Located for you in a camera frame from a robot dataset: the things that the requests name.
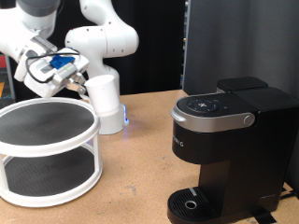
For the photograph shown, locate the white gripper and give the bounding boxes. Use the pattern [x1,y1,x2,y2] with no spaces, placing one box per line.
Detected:
[22,47,91,99]

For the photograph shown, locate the white mug with green tape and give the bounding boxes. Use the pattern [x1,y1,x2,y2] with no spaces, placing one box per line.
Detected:
[79,74,121,118]

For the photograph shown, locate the black Keurig coffee machine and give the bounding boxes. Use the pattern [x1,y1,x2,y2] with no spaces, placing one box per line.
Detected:
[166,76,299,224]

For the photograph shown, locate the white two-tier turntable shelf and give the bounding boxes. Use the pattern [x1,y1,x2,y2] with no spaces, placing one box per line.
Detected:
[0,96,104,208]

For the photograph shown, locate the black tape strip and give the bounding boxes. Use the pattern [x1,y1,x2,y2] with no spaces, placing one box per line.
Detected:
[251,207,278,224]

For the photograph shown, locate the blue cable connector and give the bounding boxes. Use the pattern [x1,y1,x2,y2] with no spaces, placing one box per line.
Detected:
[50,54,77,70]

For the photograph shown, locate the black looped gripper cable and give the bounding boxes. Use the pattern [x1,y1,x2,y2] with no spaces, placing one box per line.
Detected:
[25,49,81,85]

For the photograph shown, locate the grey metal frame post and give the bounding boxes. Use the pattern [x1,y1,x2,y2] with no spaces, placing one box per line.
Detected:
[4,54,16,101]

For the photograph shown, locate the black power cord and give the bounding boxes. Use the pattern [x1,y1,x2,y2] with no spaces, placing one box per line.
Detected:
[278,186,299,203]

